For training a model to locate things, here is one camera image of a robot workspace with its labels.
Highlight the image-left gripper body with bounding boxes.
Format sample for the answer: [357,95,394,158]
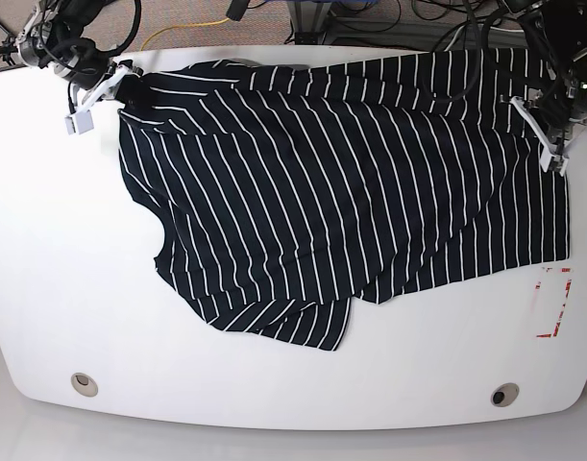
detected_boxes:
[67,60,144,115]

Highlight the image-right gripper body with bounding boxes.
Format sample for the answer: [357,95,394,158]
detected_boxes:
[500,95,587,162]

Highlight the navy white striped T-shirt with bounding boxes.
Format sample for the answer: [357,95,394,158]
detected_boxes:
[119,49,570,351]

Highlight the red tape corner marks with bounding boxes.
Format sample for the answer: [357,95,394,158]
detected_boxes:
[532,266,574,339]

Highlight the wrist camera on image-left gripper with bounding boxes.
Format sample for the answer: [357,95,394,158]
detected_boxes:
[64,111,94,135]

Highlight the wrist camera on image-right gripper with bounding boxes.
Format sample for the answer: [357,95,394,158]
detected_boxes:
[540,151,569,176]

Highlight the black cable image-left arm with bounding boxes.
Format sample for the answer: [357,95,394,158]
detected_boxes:
[80,0,135,52]

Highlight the yellow floor cable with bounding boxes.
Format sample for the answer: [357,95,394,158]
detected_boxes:
[139,16,230,52]

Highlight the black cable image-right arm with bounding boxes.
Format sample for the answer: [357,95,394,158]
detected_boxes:
[417,0,563,105]

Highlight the aluminium frame base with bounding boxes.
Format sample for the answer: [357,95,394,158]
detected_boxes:
[287,0,385,47]

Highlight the left table cable grommet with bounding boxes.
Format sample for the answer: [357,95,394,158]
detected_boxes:
[71,373,98,398]

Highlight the table cable grommet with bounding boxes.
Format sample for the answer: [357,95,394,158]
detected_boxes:
[490,382,520,407]
[71,373,98,398]

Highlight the right table cable grommet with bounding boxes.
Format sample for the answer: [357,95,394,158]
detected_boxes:
[490,382,520,407]

